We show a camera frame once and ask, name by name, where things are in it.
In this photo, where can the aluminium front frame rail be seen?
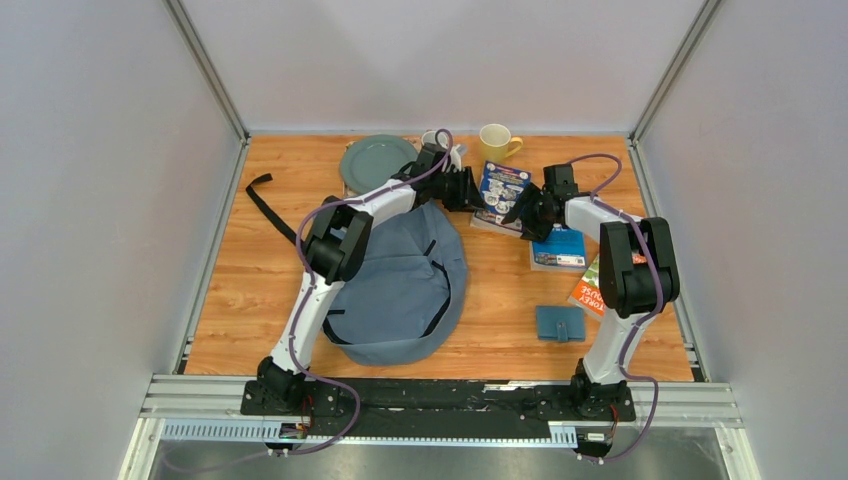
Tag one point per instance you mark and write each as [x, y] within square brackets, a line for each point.
[207, 408]

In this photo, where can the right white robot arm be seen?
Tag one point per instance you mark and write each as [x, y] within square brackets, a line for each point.
[638, 275]

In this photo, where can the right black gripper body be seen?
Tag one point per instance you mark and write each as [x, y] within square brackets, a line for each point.
[535, 223]

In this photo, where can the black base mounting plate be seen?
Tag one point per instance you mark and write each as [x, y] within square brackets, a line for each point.
[439, 409]

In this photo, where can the small teal wallet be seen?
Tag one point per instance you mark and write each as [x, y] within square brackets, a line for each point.
[560, 324]

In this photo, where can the yellow ceramic mug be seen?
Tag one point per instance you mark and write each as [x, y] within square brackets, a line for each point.
[497, 143]

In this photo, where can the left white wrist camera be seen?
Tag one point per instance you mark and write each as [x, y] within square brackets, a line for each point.
[456, 156]

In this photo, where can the dark blue paperback book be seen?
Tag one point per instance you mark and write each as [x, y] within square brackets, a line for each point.
[500, 188]

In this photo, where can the light blue paperback book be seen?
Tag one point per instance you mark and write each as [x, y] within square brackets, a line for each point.
[563, 250]

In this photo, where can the green ceramic plate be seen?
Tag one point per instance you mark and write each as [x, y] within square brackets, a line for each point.
[369, 162]

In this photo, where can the orange treehouse paperback book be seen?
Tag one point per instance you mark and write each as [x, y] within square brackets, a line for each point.
[586, 295]

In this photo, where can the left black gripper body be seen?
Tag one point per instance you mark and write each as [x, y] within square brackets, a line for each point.
[445, 190]

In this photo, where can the pink patterned mug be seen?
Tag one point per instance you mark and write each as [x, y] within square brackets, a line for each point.
[437, 145]

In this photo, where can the blue-grey fabric backpack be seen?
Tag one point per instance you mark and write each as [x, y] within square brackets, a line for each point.
[404, 285]

